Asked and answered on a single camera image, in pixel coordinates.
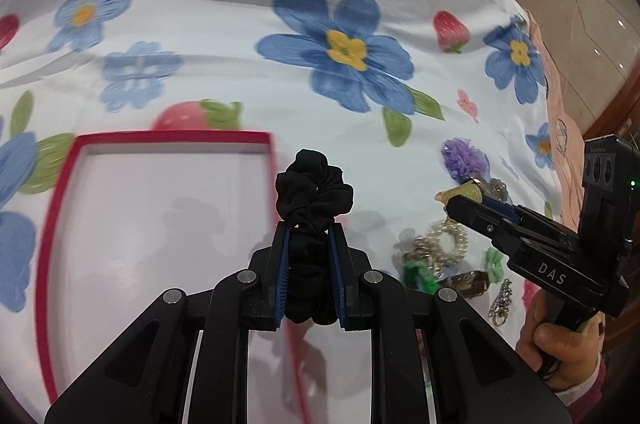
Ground brown strap wristwatch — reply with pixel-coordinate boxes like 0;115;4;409
439;270;490;299

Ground red-rimmed white tray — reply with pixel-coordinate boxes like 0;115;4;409
34;129;321;424

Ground green braided hair tie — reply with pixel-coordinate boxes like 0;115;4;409
401;258;440;295

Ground pearl bracelet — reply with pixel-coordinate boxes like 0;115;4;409
412;219;471;278

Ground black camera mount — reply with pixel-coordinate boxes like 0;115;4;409
578;135;639;281

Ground yellow hair claw clip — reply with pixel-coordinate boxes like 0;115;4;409
434;181;483;205

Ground mint green hair tie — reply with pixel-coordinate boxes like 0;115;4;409
482;246;508;283

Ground black velvet scrunchie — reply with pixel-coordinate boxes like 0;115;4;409
276;149;354;326

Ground right hand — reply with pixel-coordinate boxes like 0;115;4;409
516;290;602;392

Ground floral white bed sheet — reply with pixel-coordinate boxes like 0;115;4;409
1;0;561;420

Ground purple flower hair clip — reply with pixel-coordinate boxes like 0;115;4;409
440;138;510;202

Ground pink blanket edge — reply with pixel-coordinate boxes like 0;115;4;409
526;12;585;231

